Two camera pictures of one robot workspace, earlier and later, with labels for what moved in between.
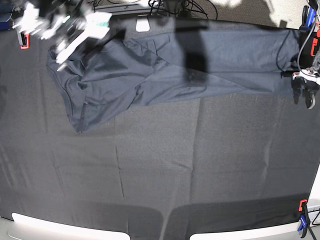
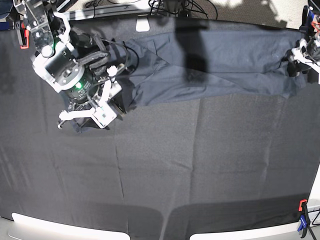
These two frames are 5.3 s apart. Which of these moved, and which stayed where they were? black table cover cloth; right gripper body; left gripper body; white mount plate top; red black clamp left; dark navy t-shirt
Moved: left gripper body; right gripper body
Stayed: dark navy t-shirt; red black clamp left; black table cover cloth; white mount plate top
